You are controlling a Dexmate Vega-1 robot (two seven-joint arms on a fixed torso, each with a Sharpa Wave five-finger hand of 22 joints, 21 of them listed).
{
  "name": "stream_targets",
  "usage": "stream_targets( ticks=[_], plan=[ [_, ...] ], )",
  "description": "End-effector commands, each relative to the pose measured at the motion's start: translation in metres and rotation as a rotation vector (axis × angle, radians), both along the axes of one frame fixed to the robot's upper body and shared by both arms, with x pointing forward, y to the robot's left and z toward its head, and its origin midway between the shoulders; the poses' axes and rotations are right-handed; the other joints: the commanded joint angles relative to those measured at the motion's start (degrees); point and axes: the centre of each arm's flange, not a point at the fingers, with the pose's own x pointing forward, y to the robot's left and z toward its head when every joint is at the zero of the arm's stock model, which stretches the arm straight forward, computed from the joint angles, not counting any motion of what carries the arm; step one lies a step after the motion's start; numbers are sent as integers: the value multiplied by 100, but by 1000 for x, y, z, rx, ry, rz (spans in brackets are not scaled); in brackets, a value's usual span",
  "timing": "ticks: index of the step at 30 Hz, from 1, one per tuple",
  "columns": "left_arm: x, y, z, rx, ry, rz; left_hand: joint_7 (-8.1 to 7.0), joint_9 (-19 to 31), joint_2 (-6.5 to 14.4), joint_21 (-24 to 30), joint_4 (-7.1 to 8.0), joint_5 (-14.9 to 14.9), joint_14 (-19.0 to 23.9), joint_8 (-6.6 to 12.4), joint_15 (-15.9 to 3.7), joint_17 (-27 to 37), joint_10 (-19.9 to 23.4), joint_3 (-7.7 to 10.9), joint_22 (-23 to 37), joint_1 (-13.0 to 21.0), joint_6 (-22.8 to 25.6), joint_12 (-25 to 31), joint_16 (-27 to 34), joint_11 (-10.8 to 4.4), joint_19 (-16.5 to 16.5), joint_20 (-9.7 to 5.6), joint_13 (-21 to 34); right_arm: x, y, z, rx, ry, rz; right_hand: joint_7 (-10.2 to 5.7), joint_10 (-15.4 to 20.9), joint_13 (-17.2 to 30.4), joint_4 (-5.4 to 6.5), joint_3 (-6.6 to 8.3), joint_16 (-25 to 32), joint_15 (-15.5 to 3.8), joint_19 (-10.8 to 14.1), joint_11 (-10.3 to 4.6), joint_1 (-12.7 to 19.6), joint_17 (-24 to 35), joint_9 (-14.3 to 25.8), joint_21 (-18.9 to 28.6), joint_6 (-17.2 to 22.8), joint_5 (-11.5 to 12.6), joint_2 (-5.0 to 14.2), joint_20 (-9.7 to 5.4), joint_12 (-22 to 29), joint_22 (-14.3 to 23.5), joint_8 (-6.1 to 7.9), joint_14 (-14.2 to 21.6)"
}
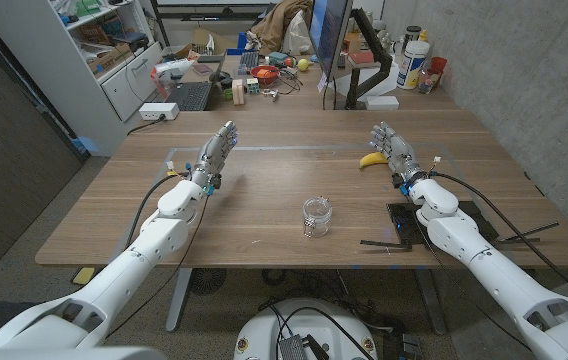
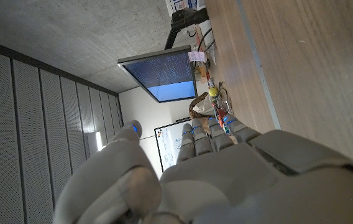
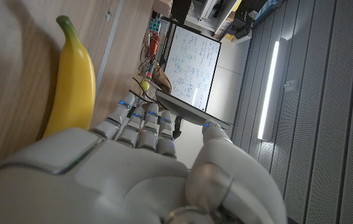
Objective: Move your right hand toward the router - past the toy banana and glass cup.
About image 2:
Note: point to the yellow ball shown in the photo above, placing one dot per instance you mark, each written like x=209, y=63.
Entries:
x=213, y=91

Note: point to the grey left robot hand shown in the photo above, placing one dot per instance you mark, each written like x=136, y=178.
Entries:
x=232, y=180

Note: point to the computer monitor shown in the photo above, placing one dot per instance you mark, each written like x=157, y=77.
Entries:
x=164, y=76

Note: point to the brown jacket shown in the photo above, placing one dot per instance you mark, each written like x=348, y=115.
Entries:
x=195, y=107

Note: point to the pink sticky note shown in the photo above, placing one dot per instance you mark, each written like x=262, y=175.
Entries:
x=196, y=56

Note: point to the whiteboard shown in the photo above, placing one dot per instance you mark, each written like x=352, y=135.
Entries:
x=168, y=144

